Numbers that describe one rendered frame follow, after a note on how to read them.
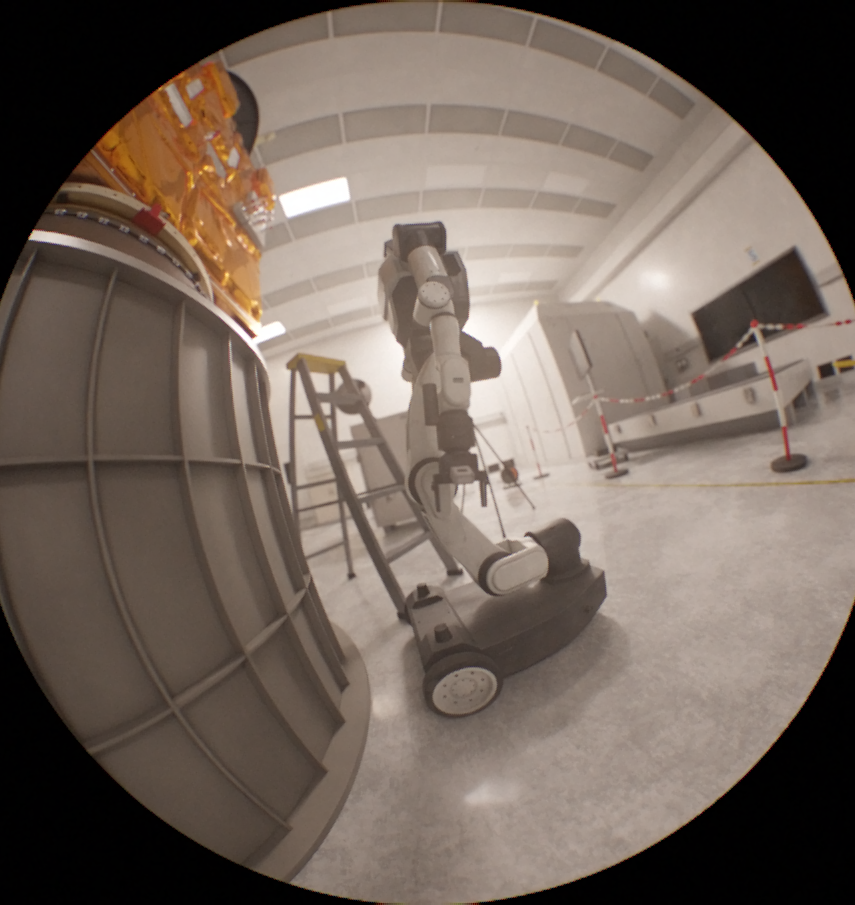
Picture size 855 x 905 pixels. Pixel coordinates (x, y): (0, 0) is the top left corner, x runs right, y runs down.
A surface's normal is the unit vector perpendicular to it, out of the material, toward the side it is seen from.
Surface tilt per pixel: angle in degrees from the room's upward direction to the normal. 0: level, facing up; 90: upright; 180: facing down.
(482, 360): 113
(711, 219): 90
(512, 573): 90
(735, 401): 90
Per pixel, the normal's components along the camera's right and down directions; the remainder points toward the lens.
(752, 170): -0.96, 0.27
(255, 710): 0.95, -0.28
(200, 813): 0.89, -0.28
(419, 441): 0.16, -0.11
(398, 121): 0.27, 0.96
